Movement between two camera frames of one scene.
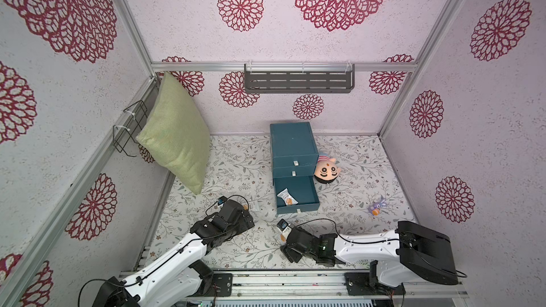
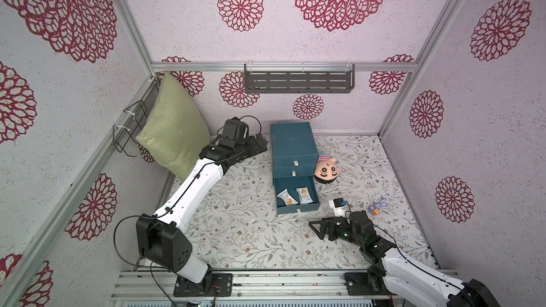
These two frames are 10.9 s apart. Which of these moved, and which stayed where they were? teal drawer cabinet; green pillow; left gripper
Moved: left gripper
Stayed: teal drawer cabinet; green pillow
